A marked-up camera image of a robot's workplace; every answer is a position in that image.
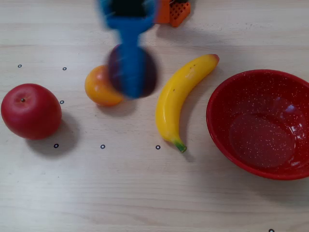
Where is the orange perforated block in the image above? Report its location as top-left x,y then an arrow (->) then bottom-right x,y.
169,2 -> 191,28

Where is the red speckled bowl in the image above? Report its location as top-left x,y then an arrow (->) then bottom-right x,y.
206,69 -> 309,181

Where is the yellow toy banana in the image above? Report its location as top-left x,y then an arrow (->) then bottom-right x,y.
155,54 -> 220,153

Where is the red toy apple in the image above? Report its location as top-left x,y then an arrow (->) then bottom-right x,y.
0,83 -> 62,140

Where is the blue pointed gripper finger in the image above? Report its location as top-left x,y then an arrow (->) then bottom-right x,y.
115,29 -> 146,99

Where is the dark purple plum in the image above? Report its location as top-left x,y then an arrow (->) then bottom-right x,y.
106,44 -> 159,99

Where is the blue gripper body with motor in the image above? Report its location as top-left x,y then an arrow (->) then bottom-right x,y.
98,0 -> 160,31

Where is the orange toy peach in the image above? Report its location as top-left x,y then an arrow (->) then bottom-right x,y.
84,65 -> 125,107

